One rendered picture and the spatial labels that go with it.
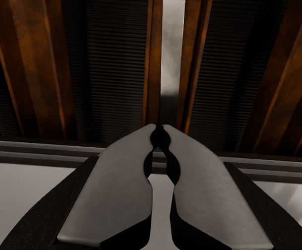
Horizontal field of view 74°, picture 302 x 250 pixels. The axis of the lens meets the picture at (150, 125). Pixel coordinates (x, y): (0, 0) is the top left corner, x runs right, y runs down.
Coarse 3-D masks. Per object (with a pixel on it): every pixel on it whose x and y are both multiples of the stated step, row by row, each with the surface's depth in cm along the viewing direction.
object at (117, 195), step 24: (120, 144) 10; (144, 144) 10; (96, 168) 8; (120, 168) 8; (144, 168) 9; (96, 192) 7; (120, 192) 7; (144, 192) 7; (72, 216) 6; (96, 216) 6; (120, 216) 6; (144, 216) 6; (72, 240) 6; (96, 240) 6; (120, 240) 6; (144, 240) 7
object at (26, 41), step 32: (0, 0) 28; (32, 0) 29; (0, 32) 28; (32, 32) 31; (64, 32) 31; (32, 64) 34; (64, 64) 32; (32, 96) 36; (64, 96) 33; (32, 128) 37; (64, 128) 34
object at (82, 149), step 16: (0, 144) 24; (16, 144) 24; (32, 144) 24; (48, 144) 24; (64, 144) 24; (80, 144) 24; (96, 144) 24; (0, 160) 23; (16, 160) 23; (32, 160) 23; (48, 160) 23; (64, 160) 23; (80, 160) 23; (160, 160) 24; (224, 160) 24; (240, 160) 24; (256, 160) 24; (272, 160) 24; (288, 160) 24; (256, 176) 23; (272, 176) 24; (288, 176) 24
